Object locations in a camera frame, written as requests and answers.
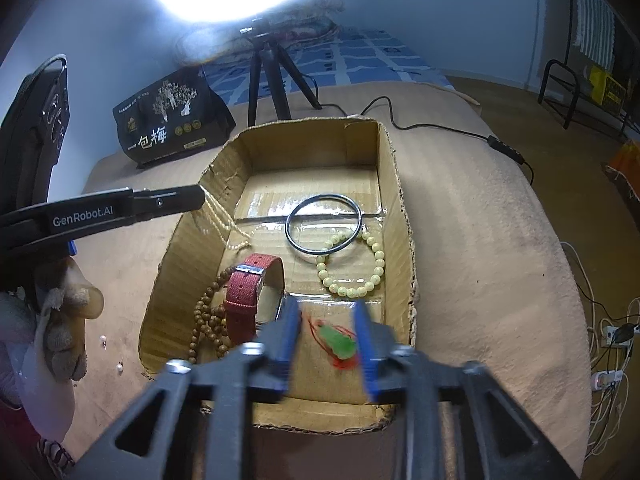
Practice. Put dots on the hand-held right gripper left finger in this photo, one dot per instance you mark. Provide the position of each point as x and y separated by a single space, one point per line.
287 350

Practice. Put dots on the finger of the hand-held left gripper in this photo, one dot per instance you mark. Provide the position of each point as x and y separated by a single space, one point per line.
170 200

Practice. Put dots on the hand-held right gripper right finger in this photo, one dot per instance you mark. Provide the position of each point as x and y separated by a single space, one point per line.
367 360

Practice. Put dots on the dark metal bangle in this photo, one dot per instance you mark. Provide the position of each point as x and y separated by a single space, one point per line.
289 232

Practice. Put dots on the cardboard box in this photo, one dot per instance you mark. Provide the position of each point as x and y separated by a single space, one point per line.
310 175

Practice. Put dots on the person's left forearm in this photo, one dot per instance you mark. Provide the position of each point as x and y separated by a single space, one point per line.
45 400

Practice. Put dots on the person's left hand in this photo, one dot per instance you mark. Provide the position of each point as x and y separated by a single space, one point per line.
65 330

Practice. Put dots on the black snack bag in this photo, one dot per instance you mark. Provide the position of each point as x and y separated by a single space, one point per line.
170 120

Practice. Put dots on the black tripod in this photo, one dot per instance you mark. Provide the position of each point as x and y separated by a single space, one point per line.
275 85

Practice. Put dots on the rolled patterned blanket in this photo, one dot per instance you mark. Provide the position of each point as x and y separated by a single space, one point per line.
310 22

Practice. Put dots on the blue patterned bed sheet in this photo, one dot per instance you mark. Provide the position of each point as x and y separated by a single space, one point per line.
365 60

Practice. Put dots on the patterned dark cloth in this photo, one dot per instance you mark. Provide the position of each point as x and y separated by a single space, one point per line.
55 452

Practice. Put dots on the black metal clothes rack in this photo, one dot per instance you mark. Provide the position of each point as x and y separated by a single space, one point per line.
555 90

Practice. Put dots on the yellow box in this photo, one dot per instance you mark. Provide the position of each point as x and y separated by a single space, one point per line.
607 87

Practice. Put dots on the dark hanging clothes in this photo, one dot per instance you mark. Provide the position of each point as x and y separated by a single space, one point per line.
630 60

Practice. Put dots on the striped hanging towel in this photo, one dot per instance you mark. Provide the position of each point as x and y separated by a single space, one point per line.
595 25

